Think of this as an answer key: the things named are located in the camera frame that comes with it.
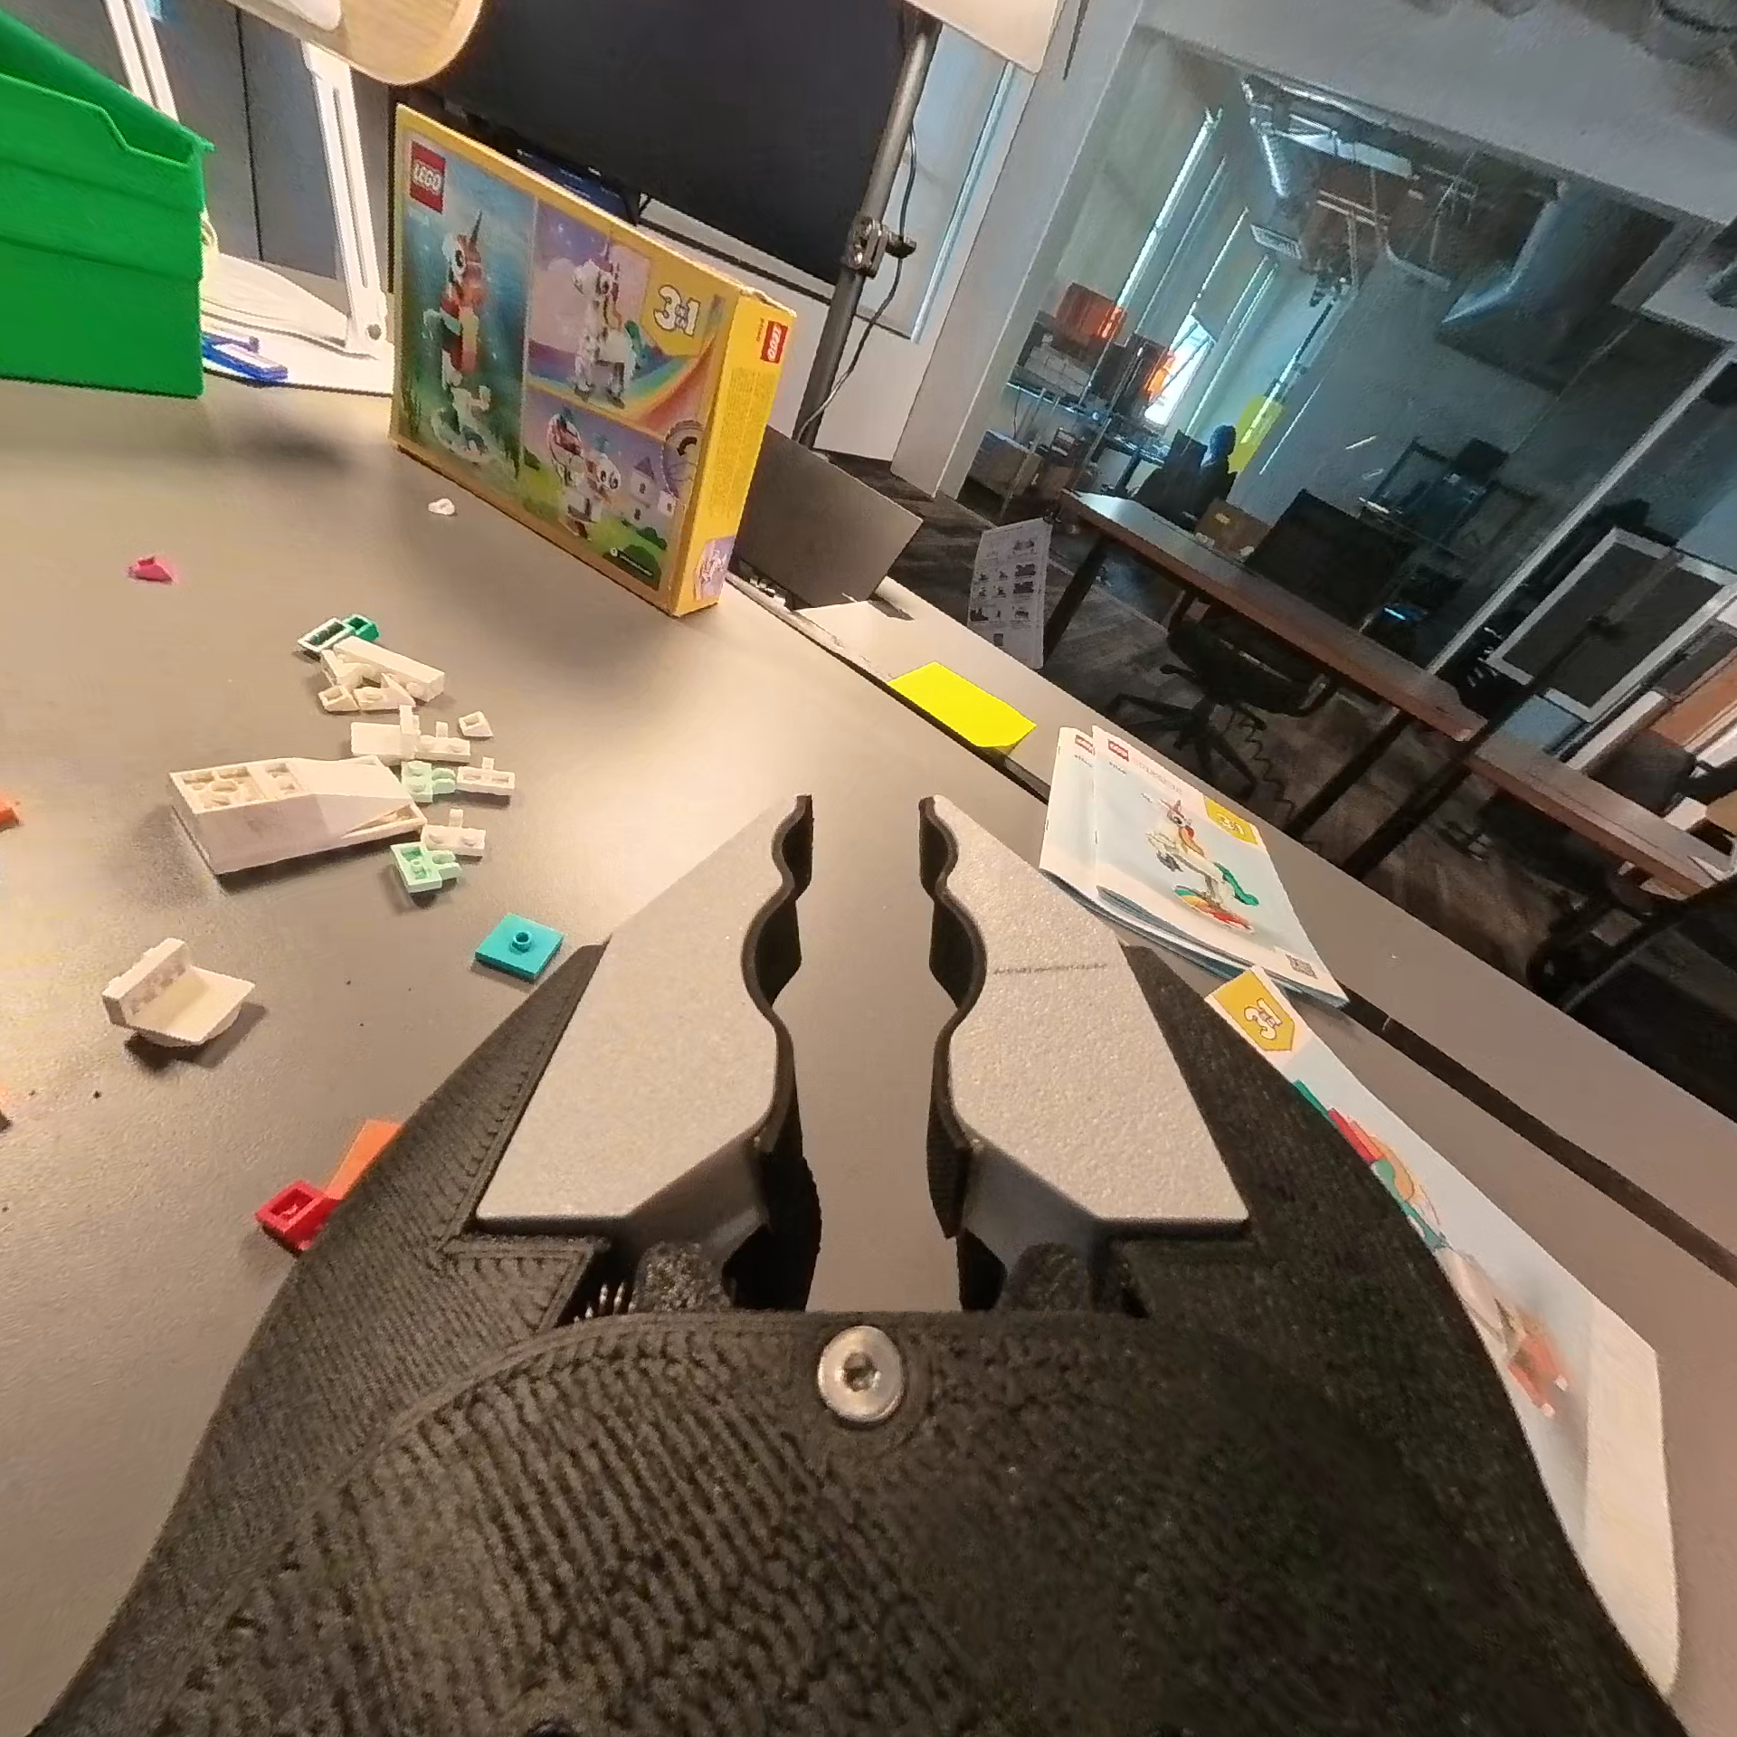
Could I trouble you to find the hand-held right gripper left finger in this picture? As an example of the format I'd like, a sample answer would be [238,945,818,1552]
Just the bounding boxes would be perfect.
[475,797,824,1312]

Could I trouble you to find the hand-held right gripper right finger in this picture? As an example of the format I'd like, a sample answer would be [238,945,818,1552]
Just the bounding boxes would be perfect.
[916,797,1250,1312]

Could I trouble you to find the green plastic bin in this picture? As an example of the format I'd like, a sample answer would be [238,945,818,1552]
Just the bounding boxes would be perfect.
[0,14,216,401]

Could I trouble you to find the orange lego plate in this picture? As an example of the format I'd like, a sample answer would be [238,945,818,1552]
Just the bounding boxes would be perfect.
[325,1120,404,1197]

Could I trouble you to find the red lego brick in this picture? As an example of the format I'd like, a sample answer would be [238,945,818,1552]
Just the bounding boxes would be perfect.
[254,1180,341,1253]

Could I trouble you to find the large white lego wedge assembly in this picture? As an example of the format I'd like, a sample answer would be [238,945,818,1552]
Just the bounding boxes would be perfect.
[167,756,427,878]

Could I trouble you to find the white half-round lego plate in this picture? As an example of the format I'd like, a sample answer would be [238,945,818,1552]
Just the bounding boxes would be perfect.
[100,937,256,1050]

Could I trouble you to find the cluster of small white lego pieces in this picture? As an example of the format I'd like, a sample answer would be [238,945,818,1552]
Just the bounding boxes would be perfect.
[315,637,518,860]

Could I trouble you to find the yellow lego set box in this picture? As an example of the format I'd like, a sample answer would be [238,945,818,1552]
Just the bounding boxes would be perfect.
[388,105,798,620]

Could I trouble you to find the closed unicorn instruction booklet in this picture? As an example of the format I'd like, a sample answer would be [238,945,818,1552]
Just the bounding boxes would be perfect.
[1088,740,1352,1012]

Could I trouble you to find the closed instruction booklet underneath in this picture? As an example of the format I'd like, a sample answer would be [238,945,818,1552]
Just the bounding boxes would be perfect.
[1037,726,1127,904]

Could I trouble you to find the yellow sticky note pad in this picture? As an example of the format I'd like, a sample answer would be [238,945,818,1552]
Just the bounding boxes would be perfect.
[887,661,1037,752]

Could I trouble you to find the black office chair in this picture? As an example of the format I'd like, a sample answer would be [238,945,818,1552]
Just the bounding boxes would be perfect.
[1110,598,1342,805]

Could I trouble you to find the printed paper sheet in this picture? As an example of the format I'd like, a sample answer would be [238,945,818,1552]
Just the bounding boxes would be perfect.
[966,517,1054,671]

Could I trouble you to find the long wooden table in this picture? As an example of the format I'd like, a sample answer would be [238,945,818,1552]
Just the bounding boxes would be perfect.
[1054,490,1737,902]

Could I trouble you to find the open instruction booklet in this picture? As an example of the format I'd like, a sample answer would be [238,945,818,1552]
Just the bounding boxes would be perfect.
[1204,967,1683,1696]

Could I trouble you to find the white framed board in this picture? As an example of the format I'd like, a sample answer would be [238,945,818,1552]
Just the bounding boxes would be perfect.
[1482,527,1737,724]

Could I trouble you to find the white paper sheets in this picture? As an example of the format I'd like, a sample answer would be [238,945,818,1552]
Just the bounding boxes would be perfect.
[199,251,398,399]

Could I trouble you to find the black display stand pole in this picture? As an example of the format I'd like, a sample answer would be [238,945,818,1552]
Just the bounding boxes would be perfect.
[790,28,940,450]

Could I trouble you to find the white stand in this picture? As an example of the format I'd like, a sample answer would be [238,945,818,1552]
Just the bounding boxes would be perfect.
[301,42,398,361]

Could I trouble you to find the black display screen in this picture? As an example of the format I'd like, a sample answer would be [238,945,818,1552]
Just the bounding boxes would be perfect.
[406,0,940,290]

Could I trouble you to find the round wooden edge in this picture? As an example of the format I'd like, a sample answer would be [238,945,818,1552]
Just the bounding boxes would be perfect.
[222,0,487,87]

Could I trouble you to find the grey cable tray flap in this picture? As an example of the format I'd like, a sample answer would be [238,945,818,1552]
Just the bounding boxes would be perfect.
[733,428,926,616]

